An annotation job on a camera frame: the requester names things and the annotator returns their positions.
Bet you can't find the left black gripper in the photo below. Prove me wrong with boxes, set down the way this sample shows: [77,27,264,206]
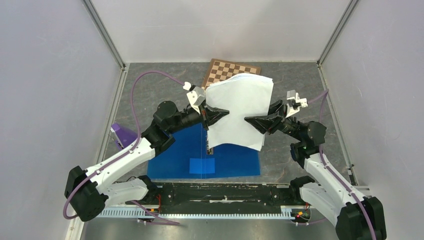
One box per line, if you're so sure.
[167,100,230,134]

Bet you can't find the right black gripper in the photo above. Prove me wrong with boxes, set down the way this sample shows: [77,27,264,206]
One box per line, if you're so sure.
[244,99,304,142]

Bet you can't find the white paper stack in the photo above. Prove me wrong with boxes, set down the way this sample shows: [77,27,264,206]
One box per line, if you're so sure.
[205,73,274,151]

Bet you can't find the blue folder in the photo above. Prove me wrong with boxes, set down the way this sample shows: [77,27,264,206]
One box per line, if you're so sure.
[147,124,261,179]

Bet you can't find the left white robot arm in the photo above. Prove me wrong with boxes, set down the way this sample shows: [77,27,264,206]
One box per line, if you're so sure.
[62,101,230,222]

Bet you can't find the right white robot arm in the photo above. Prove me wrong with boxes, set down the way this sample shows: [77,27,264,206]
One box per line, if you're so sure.
[245,101,387,240]

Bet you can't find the metal folder clip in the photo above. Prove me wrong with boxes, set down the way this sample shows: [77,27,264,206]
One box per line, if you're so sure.
[206,147,214,156]

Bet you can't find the wooden chessboard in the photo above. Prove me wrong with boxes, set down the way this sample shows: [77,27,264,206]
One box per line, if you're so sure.
[201,58,261,89]

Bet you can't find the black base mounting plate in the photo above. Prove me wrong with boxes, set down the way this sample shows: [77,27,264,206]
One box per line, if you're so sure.
[138,182,307,215]

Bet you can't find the purple stapler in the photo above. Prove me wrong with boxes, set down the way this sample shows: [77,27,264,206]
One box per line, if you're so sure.
[110,123,138,150]

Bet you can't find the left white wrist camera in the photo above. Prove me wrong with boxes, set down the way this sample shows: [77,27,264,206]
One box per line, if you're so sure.
[183,81,206,114]

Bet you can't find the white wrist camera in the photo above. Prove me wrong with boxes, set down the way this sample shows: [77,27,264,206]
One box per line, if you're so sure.
[285,90,308,118]
[183,81,206,114]

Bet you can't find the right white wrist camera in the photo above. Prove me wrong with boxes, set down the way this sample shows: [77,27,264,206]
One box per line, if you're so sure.
[285,90,308,118]

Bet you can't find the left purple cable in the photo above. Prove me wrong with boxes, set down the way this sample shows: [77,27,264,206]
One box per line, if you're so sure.
[62,70,186,226]

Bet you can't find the grey slotted cable duct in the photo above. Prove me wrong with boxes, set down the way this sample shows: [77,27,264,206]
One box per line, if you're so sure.
[97,206,295,220]

